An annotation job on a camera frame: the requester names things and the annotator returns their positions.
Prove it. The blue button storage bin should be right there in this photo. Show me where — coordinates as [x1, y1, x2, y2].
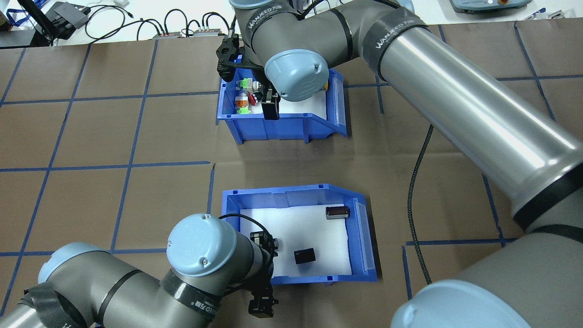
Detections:
[215, 67, 349, 144]

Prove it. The blue battery storage bin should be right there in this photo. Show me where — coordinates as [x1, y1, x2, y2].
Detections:
[221, 184, 378, 287]

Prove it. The dark grey box device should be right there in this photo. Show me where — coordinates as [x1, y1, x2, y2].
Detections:
[46, 1, 92, 39]

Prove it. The red button green contact block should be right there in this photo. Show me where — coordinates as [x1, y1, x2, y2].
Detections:
[237, 77, 270, 92]

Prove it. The blue grey teach pendant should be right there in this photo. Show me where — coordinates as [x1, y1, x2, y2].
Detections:
[449, 0, 533, 13]

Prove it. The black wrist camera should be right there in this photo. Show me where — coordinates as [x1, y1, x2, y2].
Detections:
[215, 34, 249, 83]

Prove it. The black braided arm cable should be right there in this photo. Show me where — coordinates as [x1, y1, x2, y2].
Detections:
[407, 123, 433, 285]

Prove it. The blue lanyard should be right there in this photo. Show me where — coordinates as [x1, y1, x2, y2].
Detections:
[5, 0, 35, 28]

